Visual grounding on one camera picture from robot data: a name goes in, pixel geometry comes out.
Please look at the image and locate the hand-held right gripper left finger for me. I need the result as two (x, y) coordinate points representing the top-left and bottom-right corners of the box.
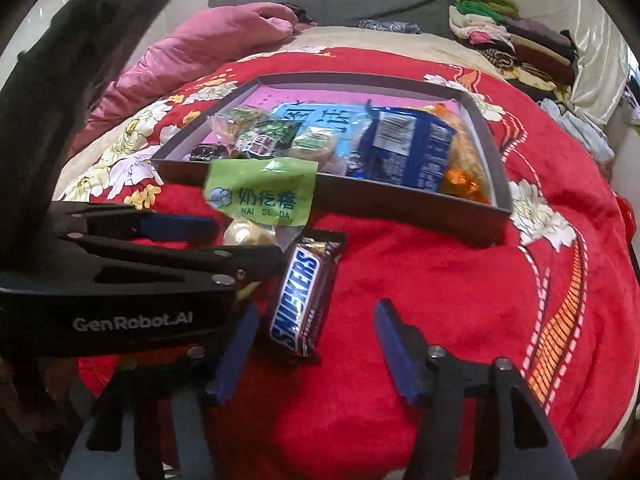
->
(60, 300), (261, 480)

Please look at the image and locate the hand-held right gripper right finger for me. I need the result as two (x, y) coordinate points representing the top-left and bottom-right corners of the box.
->
(374, 298), (581, 480)

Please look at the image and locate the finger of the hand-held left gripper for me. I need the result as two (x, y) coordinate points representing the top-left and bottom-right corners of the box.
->
(70, 234), (287, 288)
(52, 202), (221, 243)

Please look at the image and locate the clear packet dark brown snack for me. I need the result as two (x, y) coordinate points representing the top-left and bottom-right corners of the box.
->
(189, 143), (227, 162)

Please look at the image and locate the brown chocolate bar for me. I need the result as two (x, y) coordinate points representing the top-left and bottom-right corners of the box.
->
(262, 230), (348, 363)

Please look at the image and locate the light green candy packet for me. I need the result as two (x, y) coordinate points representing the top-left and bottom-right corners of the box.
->
(204, 156), (321, 256)

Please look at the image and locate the clear pastry packet green label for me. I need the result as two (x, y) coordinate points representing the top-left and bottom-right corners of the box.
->
(207, 105), (273, 148)

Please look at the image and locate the dark green snack packet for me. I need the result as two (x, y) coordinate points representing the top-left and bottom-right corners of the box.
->
(235, 120), (298, 161)

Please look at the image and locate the dark grey shallow box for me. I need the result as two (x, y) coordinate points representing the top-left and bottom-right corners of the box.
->
(150, 72), (515, 248)

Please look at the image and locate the round pastry packet green label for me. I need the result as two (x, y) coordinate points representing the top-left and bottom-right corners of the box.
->
(287, 126), (341, 173)

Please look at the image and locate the blue snack packet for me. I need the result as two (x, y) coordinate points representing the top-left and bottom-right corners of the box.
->
(345, 102), (458, 193)

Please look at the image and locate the orange cracker packet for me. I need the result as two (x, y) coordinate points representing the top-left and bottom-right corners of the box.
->
(425, 102), (493, 206)

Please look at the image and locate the red floral blanket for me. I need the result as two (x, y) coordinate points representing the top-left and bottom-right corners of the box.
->
(75, 46), (640, 480)

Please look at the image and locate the pink quilt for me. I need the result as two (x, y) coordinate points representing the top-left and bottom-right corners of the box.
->
(70, 2), (301, 156)

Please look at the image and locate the red plastic bag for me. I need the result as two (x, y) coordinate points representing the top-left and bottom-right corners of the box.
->
(612, 195), (640, 251)

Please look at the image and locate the grey headboard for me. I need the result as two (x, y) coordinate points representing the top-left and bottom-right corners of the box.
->
(207, 0), (466, 38)

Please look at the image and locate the grey-blue cloth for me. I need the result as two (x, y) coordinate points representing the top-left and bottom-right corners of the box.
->
(539, 97), (616, 163)

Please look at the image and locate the dark patterned pillow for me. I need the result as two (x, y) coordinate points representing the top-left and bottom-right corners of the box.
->
(357, 19), (423, 35)

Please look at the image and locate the pile of folded clothes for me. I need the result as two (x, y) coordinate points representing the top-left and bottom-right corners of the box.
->
(448, 0), (578, 101)

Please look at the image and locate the cream curtain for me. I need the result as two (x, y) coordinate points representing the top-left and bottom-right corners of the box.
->
(570, 0), (633, 126)

